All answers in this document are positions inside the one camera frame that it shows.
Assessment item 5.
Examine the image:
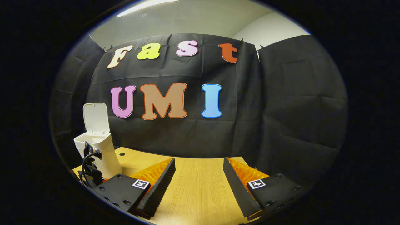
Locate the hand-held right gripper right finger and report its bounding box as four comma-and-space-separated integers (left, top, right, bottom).
223, 157, 313, 220

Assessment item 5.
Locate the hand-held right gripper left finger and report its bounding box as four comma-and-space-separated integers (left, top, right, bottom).
91, 158, 176, 219

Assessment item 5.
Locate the white desktop garbage bin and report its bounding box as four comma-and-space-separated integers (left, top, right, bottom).
73, 102, 123, 179

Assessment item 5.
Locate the wooden desktop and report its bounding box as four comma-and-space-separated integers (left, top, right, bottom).
72, 147, 263, 225

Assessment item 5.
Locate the black backdrop cloth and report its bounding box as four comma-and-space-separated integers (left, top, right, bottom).
49, 34, 349, 185

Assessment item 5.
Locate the ceiling light panel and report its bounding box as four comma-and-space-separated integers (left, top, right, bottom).
117, 0, 178, 18

